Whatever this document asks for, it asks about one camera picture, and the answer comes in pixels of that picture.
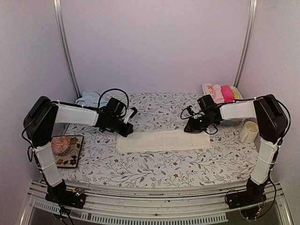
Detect floral table cloth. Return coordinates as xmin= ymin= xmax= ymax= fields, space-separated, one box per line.
xmin=60 ymin=92 xmax=258 ymax=188

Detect yellow rolled towel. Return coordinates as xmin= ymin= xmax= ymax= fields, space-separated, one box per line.
xmin=231 ymin=88 xmax=240 ymax=99

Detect pink patterned cupcake liner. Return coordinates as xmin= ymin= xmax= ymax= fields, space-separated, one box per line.
xmin=51 ymin=136 xmax=70 ymax=155

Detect left aluminium frame post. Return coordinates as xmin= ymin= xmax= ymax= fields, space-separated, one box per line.
xmin=53 ymin=0 xmax=82 ymax=98

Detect cream ceramic mug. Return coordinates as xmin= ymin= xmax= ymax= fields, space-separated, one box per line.
xmin=239 ymin=121 xmax=259 ymax=143

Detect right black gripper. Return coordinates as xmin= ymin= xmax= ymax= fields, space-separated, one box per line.
xmin=184 ymin=113 xmax=216 ymax=133

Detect hot pink rolled towel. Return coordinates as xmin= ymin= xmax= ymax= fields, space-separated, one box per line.
xmin=221 ymin=85 xmax=234 ymax=103

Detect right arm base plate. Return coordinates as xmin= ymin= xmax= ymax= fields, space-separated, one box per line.
xmin=225 ymin=189 xmax=267 ymax=209

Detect light pink rolled towel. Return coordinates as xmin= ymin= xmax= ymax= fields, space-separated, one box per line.
xmin=212 ymin=84 xmax=225 ymax=104

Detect white plastic basket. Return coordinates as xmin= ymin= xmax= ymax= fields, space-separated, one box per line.
xmin=202 ymin=84 xmax=245 ymax=126

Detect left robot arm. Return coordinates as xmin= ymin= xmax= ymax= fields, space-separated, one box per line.
xmin=23 ymin=96 xmax=137 ymax=203

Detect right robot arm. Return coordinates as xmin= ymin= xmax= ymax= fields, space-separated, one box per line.
xmin=184 ymin=94 xmax=291 ymax=209

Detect aluminium frame post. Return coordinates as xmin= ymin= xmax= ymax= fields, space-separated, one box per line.
xmin=233 ymin=0 xmax=258 ymax=88
xmin=53 ymin=0 xmax=82 ymax=98

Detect floral square plate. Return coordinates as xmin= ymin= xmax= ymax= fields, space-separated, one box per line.
xmin=53 ymin=135 xmax=84 ymax=169

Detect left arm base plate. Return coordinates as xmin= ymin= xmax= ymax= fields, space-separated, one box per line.
xmin=45 ymin=188 xmax=87 ymax=209

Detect right aluminium frame post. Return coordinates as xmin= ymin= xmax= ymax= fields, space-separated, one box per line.
xmin=233 ymin=0 xmax=258 ymax=88

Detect left black braided cable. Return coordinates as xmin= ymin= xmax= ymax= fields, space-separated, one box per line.
xmin=97 ymin=88 xmax=129 ymax=115

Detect cream white towel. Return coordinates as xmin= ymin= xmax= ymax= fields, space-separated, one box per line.
xmin=116 ymin=130 xmax=211 ymax=152

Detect cream printed rolled towel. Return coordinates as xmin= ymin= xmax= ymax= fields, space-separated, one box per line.
xmin=204 ymin=83 xmax=215 ymax=98

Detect light blue crumpled cloth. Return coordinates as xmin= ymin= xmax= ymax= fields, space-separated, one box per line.
xmin=75 ymin=90 xmax=100 ymax=107

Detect front aluminium rail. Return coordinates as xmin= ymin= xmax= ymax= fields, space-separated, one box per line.
xmin=20 ymin=181 xmax=294 ymax=225

